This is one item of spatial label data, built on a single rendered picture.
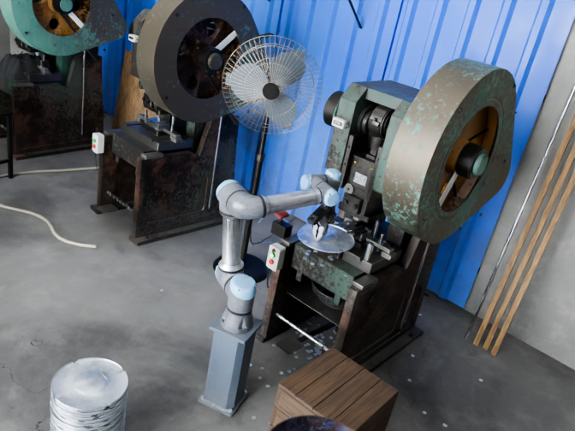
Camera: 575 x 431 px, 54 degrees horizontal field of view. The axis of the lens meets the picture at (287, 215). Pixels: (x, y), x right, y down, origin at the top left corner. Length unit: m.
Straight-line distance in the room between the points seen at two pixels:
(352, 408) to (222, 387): 0.64
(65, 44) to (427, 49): 2.89
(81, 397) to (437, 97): 1.82
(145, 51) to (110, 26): 1.87
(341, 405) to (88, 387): 1.03
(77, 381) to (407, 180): 1.54
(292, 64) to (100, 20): 2.37
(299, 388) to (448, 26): 2.47
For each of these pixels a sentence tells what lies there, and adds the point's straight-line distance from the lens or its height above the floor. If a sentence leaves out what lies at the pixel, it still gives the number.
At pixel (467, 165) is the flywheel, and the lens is 2.55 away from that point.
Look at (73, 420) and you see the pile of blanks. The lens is 2.41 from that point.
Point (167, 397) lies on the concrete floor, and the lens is 2.88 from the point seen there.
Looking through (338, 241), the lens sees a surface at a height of 0.78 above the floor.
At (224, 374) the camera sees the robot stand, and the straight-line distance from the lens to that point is 2.70.
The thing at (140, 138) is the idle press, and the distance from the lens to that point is 4.07.
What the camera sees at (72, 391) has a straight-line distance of 2.43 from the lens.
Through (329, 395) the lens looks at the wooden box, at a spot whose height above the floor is 0.34.
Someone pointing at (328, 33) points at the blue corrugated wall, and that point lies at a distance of 4.37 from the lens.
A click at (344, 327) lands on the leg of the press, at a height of 0.40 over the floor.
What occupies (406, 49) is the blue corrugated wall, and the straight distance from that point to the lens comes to 4.03.
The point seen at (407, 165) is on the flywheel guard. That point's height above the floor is 1.34.
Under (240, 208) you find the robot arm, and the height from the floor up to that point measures 1.05.
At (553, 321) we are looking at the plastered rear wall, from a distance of 3.98.
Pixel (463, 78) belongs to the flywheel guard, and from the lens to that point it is 2.40.
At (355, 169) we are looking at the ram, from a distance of 2.83.
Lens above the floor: 2.00
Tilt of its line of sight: 25 degrees down
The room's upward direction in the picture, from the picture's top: 12 degrees clockwise
